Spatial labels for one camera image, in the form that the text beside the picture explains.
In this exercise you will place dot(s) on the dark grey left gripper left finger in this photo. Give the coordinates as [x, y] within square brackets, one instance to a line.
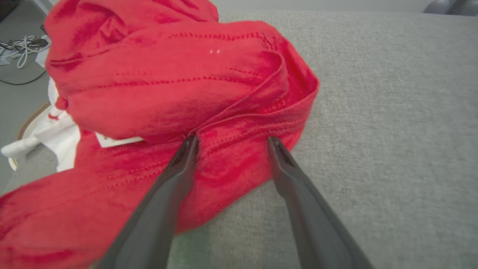
[160, 209]

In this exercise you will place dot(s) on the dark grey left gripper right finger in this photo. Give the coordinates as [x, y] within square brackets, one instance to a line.
[310, 216]

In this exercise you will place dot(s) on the red shirt with white sleeves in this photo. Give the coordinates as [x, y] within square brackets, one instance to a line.
[168, 93]

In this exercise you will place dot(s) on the grey fabric table cover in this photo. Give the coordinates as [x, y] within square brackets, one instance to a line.
[392, 149]

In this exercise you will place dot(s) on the white cloth in basket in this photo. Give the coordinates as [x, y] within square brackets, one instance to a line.
[31, 119]

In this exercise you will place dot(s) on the grey cylinder post foot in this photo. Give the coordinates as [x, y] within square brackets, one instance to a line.
[438, 7]

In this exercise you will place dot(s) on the grey wall post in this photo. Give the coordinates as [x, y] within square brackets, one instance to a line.
[457, 5]

